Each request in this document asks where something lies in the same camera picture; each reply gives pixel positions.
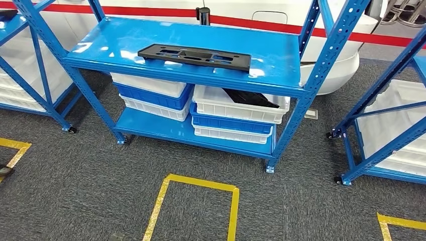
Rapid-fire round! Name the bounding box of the black plastic plate part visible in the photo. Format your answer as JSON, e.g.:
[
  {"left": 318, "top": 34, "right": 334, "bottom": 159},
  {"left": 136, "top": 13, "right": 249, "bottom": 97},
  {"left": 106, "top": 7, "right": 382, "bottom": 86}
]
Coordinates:
[{"left": 137, "top": 43, "right": 252, "bottom": 72}]

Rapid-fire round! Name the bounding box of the black plastic trim part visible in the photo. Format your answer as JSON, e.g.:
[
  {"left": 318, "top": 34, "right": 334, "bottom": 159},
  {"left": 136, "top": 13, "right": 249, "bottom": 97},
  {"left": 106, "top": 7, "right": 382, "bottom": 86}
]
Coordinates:
[{"left": 222, "top": 87, "right": 281, "bottom": 109}]

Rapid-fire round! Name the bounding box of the blue metal shelf rack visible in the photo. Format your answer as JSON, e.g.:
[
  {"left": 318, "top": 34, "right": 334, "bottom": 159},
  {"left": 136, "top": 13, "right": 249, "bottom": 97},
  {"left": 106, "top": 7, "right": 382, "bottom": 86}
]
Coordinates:
[
  {"left": 12, "top": 0, "right": 372, "bottom": 174},
  {"left": 0, "top": 0, "right": 84, "bottom": 135},
  {"left": 326, "top": 25, "right": 426, "bottom": 186}
]

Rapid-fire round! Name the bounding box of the black flat plastic part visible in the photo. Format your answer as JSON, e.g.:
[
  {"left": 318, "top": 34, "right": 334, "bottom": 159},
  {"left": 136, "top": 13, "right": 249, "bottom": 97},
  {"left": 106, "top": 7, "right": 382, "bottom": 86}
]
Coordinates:
[{"left": 0, "top": 9, "right": 19, "bottom": 21}]

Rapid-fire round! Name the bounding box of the yellow floor tape square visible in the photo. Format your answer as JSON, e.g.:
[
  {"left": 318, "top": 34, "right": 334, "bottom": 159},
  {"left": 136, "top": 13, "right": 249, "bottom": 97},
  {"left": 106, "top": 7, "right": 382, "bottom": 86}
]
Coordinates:
[
  {"left": 376, "top": 212, "right": 426, "bottom": 241},
  {"left": 142, "top": 173, "right": 240, "bottom": 241},
  {"left": 0, "top": 137, "right": 33, "bottom": 184}
]

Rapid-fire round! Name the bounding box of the grey floor socket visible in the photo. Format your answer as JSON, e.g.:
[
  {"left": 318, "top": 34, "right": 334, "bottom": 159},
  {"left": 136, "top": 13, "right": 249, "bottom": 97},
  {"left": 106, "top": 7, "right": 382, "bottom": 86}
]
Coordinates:
[{"left": 303, "top": 108, "right": 319, "bottom": 121}]

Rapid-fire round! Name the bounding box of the red barrier belt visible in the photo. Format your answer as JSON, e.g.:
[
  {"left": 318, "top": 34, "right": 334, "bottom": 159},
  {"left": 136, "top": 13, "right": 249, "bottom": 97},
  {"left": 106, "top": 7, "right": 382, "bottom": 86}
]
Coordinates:
[{"left": 0, "top": 1, "right": 415, "bottom": 48}]

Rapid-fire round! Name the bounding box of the black cylindrical post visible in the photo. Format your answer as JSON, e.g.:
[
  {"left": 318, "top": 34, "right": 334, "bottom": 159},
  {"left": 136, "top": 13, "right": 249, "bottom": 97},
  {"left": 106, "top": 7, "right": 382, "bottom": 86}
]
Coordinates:
[{"left": 195, "top": 7, "right": 211, "bottom": 26}]

